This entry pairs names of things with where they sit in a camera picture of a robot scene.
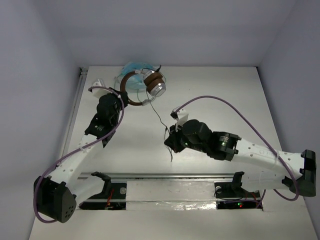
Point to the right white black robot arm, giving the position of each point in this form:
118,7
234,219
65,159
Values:
281,170

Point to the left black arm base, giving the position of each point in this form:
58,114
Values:
111,197

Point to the light blue headphones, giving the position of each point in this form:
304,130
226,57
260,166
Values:
136,82

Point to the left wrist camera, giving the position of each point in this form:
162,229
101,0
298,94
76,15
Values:
97,88

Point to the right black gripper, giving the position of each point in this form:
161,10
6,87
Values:
172,139

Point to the aluminium rail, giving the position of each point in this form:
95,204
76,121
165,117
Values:
121,176
83,71

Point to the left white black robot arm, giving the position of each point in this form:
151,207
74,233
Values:
58,192

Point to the aluminium left side rail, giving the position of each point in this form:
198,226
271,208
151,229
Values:
83,71

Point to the brown silver headphones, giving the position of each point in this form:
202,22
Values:
152,79

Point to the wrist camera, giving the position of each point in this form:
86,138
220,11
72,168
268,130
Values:
181,117
97,88

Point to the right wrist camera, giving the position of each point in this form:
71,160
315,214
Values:
181,117

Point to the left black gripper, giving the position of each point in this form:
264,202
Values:
121,97

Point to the aluminium front rail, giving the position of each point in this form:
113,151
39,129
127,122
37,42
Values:
121,176

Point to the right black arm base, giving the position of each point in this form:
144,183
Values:
231,196

